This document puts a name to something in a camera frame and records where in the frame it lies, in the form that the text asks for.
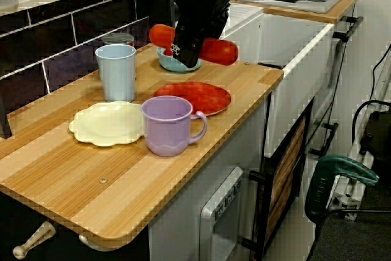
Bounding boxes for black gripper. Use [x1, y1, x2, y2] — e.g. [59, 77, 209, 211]
[172, 0, 236, 68]

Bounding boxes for red toy sausage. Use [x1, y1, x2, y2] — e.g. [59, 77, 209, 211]
[148, 24, 239, 66]

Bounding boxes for purple plastic mug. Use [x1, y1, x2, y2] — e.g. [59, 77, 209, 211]
[141, 95, 208, 158]

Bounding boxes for light blue bowl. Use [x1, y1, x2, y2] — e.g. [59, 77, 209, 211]
[156, 45, 202, 73]

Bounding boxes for red round plate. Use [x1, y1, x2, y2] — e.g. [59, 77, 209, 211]
[153, 81, 232, 120]

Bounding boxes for light blue plastic cup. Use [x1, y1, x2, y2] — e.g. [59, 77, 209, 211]
[95, 43, 137, 103]

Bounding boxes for white toy kitchen cabinet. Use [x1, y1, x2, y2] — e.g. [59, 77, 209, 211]
[148, 2, 364, 261]

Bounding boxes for cream scalloped plate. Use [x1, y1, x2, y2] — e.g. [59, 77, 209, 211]
[68, 100, 146, 147]

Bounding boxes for dark tiled backsplash shelf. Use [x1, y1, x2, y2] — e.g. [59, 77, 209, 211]
[0, 0, 172, 112]

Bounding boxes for wood pattern cabinet door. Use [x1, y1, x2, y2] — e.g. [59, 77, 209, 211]
[261, 97, 315, 255]

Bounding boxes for grey ice dispenser panel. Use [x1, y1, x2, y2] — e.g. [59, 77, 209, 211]
[200, 166, 245, 261]

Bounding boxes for green power drill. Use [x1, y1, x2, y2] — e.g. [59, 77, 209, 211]
[305, 154, 380, 219]

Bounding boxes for black equipment box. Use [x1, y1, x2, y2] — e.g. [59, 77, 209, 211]
[360, 109, 391, 167]

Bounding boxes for cream lever knob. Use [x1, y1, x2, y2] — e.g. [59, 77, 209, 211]
[12, 221, 57, 259]

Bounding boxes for black bar handle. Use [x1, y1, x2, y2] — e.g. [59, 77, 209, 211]
[309, 122, 339, 158]
[241, 169, 269, 254]
[332, 15, 364, 43]

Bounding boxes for thick black cable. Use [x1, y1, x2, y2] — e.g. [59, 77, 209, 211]
[351, 99, 391, 152]

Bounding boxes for aluminium frame rail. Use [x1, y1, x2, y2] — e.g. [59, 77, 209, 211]
[325, 59, 391, 222]

